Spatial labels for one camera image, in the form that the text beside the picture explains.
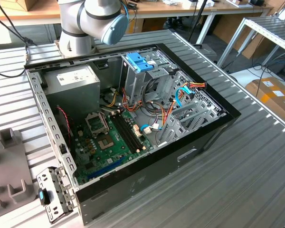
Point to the wooden desk white legs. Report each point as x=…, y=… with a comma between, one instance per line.
x=14, y=14
x=228, y=10

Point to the small brown cardboard box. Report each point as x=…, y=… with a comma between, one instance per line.
x=154, y=25

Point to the thin locking lever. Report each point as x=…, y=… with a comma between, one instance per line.
x=106, y=124

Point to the aluminium frame slat table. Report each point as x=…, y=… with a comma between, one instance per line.
x=268, y=25

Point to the black office chair base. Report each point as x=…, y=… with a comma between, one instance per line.
x=175, y=22

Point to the gray metal disk bay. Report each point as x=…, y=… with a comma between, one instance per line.
x=180, y=128

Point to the blue expansion slot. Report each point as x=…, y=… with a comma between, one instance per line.
x=107, y=167

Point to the green motherboard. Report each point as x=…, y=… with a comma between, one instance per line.
x=102, y=161

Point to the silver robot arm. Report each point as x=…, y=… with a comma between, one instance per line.
x=85, y=23

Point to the perforated metal bracket plate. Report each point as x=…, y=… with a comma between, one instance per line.
x=44, y=177

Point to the cardboard box white labels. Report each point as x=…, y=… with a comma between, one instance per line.
x=270, y=95

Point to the gray power supply box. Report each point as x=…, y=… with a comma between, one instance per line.
x=71, y=95

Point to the gray metal drive cage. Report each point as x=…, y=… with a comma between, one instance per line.
x=135, y=80

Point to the gray parts rack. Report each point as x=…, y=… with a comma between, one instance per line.
x=12, y=161

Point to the CPU socket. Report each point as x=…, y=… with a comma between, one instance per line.
x=105, y=142

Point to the large brown cardboard sheet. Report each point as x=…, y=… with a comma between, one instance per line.
x=230, y=31

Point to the black open PC case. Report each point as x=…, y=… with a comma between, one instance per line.
x=156, y=171

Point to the blue plastic drive bracket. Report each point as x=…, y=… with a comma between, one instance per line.
x=139, y=63

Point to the black case fan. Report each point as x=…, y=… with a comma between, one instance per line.
x=63, y=135

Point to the black RAM slot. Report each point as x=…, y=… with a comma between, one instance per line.
x=124, y=135
x=130, y=133

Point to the black tripod stand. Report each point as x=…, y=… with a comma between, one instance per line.
x=199, y=14

